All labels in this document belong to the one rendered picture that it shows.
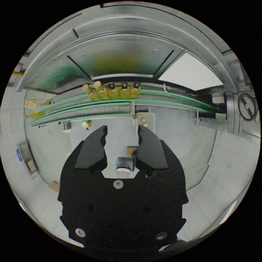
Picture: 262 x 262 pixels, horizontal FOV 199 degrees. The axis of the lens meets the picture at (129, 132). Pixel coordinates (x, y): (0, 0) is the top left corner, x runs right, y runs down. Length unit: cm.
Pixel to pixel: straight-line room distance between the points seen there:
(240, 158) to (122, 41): 387
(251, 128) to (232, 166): 306
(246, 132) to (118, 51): 102
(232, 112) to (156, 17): 84
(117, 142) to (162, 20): 86
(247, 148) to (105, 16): 382
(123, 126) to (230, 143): 372
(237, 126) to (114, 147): 123
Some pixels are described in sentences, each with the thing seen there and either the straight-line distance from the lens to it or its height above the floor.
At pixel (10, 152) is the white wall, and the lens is 598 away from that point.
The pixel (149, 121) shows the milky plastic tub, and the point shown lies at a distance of 73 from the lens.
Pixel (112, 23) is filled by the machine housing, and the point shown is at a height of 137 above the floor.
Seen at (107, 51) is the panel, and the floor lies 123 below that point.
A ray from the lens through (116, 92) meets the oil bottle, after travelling 40.
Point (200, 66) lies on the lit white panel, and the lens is 48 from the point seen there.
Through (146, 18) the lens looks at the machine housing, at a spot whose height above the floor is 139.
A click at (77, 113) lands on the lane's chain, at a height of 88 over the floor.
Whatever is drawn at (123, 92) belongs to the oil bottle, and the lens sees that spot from 40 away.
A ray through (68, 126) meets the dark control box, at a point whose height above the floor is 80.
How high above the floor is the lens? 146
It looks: 78 degrees down
